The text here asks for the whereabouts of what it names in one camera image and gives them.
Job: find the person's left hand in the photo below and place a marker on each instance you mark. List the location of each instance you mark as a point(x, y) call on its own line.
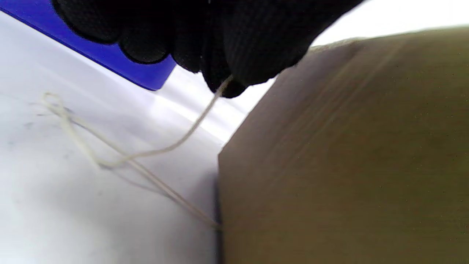
point(220, 33)

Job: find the brown cardboard box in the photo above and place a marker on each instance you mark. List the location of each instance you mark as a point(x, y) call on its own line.
point(348, 165)

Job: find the blue plastic recycling bin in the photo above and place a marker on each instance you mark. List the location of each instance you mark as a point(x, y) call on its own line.
point(110, 55)

